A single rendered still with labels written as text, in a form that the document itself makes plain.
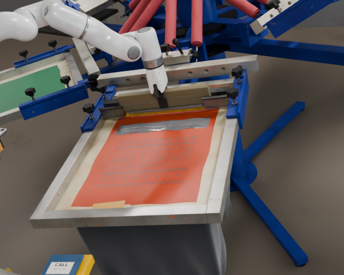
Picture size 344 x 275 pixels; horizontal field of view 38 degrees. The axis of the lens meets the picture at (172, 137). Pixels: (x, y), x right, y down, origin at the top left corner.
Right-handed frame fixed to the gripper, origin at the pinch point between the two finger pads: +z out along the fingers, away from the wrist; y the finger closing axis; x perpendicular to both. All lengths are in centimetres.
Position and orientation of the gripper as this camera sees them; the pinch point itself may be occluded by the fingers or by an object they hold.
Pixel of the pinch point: (164, 100)
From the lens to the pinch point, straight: 190.9
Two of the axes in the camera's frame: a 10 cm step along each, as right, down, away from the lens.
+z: 2.4, 8.2, 5.2
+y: -2.0, 5.6, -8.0
